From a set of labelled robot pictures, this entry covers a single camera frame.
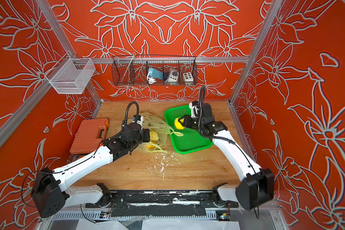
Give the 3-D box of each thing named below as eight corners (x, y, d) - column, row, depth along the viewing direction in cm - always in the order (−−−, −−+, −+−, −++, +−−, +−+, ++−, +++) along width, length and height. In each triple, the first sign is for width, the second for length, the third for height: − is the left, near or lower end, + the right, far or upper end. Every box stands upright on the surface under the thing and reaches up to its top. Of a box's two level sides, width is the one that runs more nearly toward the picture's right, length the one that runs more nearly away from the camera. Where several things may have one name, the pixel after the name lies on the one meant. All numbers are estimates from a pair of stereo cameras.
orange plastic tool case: (71, 155, 91) (66, 151, 87) (87, 123, 108) (83, 118, 104) (99, 155, 91) (95, 151, 87) (110, 123, 108) (108, 118, 104)
